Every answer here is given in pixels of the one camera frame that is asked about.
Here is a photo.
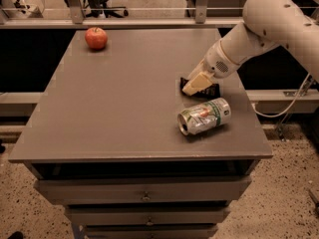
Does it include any red apple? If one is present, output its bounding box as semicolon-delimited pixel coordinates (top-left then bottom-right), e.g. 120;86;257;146
85;27;108;50

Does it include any crushed silver green can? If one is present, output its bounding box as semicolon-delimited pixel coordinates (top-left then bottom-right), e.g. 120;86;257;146
177;98;231;135

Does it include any black rxbar chocolate wrapper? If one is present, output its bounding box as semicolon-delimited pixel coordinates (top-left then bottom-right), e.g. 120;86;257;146
179;78;220;100

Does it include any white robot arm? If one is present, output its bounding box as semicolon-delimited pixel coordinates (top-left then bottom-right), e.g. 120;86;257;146
182;0;319;96

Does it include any grey metal railing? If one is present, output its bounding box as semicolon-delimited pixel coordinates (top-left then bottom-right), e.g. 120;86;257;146
0;0;242;29

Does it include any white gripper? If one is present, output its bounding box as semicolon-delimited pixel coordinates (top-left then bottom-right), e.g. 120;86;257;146
182;41;239;96

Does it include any white cable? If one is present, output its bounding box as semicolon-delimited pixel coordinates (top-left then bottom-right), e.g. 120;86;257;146
251;73;315;119

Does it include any grey drawer cabinet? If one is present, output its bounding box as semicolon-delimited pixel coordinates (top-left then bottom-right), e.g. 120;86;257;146
10;29;271;239

